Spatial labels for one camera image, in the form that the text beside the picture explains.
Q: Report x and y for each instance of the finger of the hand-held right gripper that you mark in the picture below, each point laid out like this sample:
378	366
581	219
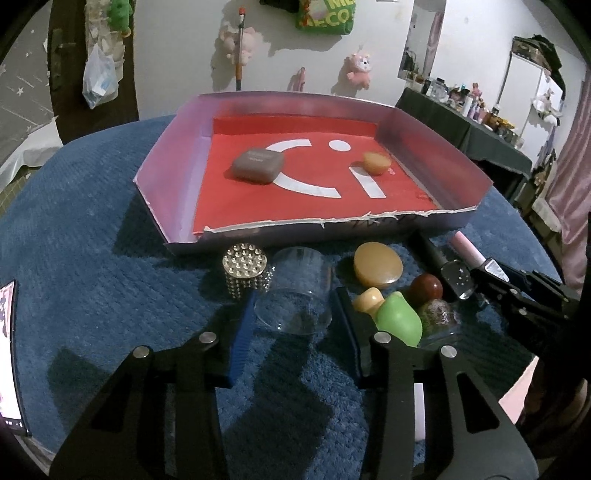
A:
501	297
531	279

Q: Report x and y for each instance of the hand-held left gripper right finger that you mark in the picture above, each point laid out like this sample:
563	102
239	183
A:
348	332

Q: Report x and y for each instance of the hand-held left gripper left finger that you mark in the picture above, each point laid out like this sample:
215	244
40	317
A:
242	341

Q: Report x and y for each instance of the dark bottle black cap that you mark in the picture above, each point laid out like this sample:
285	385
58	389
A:
457	279

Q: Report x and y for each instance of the rhinestone studded cylinder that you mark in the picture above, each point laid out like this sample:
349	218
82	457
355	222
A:
244	267

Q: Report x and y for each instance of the glitter bottle brown round cap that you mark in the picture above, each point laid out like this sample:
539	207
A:
427	288

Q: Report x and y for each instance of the pink cardboard box red bottom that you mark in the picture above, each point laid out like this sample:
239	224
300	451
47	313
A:
221	207

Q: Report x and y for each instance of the green bottle yellow cap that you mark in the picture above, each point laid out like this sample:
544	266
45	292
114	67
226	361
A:
399	321

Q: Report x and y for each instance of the pink curtain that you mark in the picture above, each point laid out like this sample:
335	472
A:
572	184

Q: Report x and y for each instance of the blue blanket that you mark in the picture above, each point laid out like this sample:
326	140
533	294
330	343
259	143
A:
92	258

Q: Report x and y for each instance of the small yellow round jar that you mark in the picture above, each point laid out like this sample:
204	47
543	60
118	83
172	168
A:
376	162

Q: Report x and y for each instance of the grey rounded case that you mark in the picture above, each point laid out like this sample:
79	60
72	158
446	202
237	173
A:
256	165

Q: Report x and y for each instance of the row of cosmetic bottles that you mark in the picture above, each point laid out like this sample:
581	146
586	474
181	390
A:
475	106

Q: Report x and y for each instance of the table with dark cloth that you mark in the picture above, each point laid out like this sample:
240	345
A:
438	122

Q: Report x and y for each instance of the white rack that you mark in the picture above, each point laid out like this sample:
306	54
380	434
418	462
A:
521	97

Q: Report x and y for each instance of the smartphone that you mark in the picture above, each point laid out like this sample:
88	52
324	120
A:
7	350

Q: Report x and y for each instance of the pink plush toy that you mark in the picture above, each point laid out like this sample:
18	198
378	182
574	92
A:
359	67
249	44

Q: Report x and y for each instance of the dark brown door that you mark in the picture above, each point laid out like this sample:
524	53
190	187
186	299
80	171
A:
62	110

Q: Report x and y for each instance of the clear plastic bag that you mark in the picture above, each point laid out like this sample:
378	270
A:
98	78

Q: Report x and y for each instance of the green printed bag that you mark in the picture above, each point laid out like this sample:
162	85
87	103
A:
323	18

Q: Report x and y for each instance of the clear hanging organizer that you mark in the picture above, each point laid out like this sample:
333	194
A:
99	23

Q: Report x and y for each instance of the green plush toy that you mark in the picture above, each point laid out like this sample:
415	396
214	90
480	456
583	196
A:
120	14

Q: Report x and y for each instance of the wall mirror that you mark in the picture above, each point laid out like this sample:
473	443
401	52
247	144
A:
422	32

